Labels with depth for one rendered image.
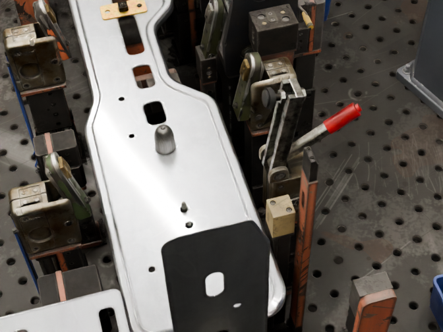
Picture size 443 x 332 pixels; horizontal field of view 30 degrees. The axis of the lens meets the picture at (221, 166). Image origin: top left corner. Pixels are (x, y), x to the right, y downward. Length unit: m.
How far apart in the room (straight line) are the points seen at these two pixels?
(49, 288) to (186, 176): 0.27
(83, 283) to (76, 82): 0.74
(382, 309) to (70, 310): 0.44
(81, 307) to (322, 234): 0.57
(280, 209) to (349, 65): 0.76
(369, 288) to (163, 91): 0.60
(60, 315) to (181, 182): 0.28
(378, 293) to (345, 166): 0.75
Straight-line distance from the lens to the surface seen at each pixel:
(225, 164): 1.30
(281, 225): 1.18
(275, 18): 1.35
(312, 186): 1.09
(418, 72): 1.81
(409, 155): 1.72
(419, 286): 1.55
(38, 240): 1.30
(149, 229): 1.23
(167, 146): 1.30
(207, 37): 1.45
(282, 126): 1.13
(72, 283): 1.23
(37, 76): 1.52
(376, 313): 0.97
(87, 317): 1.17
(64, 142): 1.37
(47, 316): 1.18
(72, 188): 1.22
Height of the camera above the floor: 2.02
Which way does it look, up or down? 52 degrees down
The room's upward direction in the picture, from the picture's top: 3 degrees counter-clockwise
